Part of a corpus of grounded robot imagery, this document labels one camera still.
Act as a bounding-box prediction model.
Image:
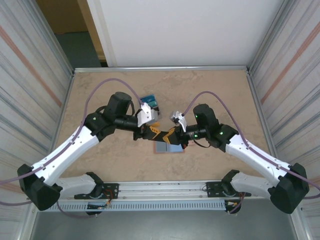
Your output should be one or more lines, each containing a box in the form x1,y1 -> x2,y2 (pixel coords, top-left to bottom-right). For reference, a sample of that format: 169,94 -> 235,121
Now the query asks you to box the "pink leather card holder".
153,140 -> 195,155

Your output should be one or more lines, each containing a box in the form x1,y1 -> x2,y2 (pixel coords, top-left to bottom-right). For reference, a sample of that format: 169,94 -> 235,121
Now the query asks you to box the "clear acrylic card stand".
139,93 -> 163,121

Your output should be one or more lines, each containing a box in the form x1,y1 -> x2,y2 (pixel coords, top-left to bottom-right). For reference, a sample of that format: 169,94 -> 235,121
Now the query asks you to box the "blue card with white print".
139,94 -> 157,104

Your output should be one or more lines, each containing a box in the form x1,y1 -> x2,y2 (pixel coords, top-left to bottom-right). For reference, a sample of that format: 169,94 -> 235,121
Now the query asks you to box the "grey metal panel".
29,198 -> 301,240

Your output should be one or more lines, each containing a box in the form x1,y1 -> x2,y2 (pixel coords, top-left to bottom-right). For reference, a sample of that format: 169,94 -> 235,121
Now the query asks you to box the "brown wooden door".
37,0 -> 107,67

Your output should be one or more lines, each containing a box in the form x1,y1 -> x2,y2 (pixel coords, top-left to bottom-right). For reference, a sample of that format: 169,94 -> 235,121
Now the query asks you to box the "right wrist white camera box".
169,110 -> 188,133

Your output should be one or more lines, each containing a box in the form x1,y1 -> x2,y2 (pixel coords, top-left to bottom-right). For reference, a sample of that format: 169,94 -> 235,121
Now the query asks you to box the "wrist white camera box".
136,103 -> 155,128
169,110 -> 188,133

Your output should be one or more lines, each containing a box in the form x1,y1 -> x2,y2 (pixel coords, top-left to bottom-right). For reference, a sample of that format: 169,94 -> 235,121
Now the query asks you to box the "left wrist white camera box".
136,103 -> 155,128

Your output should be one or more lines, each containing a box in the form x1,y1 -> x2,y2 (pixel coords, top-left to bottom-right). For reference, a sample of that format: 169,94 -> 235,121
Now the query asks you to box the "aluminium rail under arm bases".
27,178 -> 300,201

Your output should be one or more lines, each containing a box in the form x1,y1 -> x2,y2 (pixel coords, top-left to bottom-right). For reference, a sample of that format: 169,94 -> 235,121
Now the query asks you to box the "aluminium side rail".
44,71 -> 76,182
246,71 -> 285,180

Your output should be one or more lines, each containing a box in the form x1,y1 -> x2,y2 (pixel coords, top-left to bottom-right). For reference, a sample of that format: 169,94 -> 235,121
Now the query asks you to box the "aluminium rail below white wall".
73,65 -> 252,75

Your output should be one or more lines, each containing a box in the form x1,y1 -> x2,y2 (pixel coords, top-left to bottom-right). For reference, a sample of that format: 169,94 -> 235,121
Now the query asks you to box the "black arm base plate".
205,181 -> 252,199
74,183 -> 120,200

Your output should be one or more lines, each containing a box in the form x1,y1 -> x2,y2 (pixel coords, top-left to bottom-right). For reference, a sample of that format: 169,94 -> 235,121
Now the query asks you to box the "grey slotted cable duct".
36,201 -> 227,212

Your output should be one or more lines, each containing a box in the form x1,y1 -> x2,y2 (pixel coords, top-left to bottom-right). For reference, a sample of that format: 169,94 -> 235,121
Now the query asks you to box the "white door frame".
86,0 -> 118,68

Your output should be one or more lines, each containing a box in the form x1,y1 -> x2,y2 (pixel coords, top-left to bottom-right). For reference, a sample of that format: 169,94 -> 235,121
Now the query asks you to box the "aluminium frame post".
31,0 -> 76,75
248,0 -> 306,73

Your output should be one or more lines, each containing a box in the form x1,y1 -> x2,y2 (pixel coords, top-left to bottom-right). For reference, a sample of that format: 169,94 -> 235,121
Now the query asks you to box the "small circuit board with wires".
86,201 -> 112,210
224,199 -> 242,208

